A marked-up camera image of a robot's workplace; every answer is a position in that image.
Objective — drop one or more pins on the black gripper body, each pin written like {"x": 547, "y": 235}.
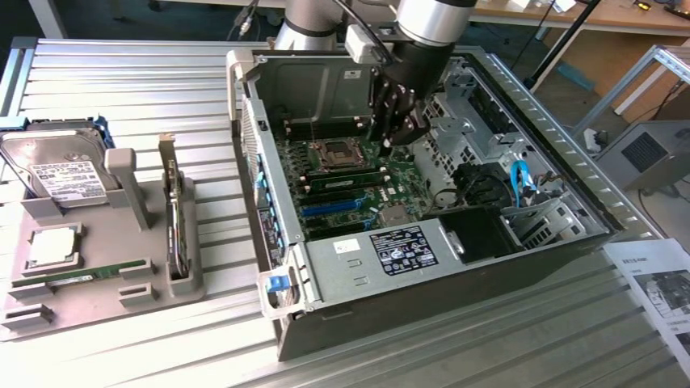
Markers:
{"x": 418, "y": 64}

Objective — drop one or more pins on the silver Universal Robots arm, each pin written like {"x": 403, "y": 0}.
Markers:
{"x": 431, "y": 20}

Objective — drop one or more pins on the installed green RAM stick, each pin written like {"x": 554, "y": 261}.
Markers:
{"x": 344, "y": 182}

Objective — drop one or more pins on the metal disk bay cage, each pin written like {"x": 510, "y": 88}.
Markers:
{"x": 474, "y": 133}

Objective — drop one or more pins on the green motherboard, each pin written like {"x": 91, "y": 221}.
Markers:
{"x": 344, "y": 206}

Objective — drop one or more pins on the blue expansion slot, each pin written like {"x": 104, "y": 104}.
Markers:
{"x": 331, "y": 207}

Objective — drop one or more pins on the black stand pole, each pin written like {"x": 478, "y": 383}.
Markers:
{"x": 561, "y": 44}

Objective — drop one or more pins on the grey power supply unit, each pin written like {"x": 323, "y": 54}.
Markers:
{"x": 376, "y": 262}

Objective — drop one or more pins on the wooden desk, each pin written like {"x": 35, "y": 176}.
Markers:
{"x": 609, "y": 28}

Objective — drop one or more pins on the grey box with vent grille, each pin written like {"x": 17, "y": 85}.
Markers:
{"x": 646, "y": 157}

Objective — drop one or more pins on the blue case latch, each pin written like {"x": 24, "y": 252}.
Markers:
{"x": 276, "y": 283}

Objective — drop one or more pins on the open black PC case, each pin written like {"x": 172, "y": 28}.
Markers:
{"x": 431, "y": 315}

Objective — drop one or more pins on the printed paper sheet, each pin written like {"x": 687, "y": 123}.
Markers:
{"x": 654, "y": 283}

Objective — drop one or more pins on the silver hard disk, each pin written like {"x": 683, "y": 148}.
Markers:
{"x": 53, "y": 169}

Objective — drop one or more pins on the silver CPU chip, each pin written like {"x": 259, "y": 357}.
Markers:
{"x": 51, "y": 246}

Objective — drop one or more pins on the grey parts rack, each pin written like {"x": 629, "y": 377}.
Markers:
{"x": 85, "y": 299}

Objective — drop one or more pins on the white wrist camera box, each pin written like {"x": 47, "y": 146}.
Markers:
{"x": 360, "y": 43}

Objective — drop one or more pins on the CPU socket with metal frame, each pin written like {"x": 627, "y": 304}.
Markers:
{"x": 336, "y": 154}

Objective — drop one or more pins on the aluminium profile frame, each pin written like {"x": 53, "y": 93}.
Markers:
{"x": 641, "y": 72}

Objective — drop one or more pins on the graphics card with metal bracket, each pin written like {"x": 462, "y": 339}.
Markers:
{"x": 178, "y": 210}

